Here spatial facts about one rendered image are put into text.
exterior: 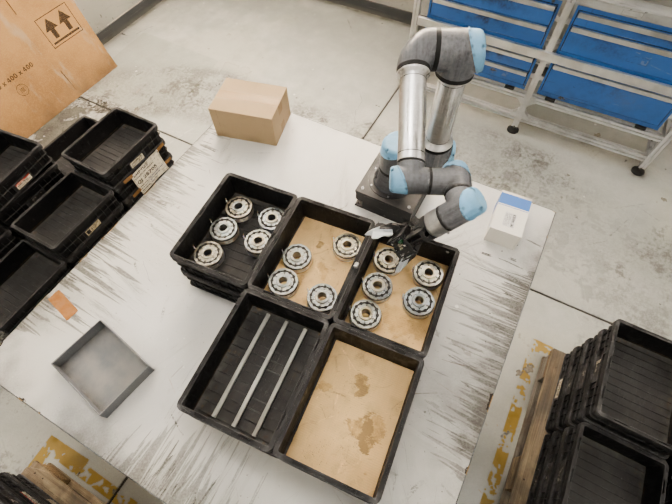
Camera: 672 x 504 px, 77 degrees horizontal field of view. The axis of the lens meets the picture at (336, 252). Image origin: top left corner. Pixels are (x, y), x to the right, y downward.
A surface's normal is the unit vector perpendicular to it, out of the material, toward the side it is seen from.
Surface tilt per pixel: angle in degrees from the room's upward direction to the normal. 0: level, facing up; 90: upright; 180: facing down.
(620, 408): 0
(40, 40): 77
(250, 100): 0
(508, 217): 0
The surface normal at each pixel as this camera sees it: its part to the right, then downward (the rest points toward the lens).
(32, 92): 0.84, 0.22
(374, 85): -0.02, -0.51
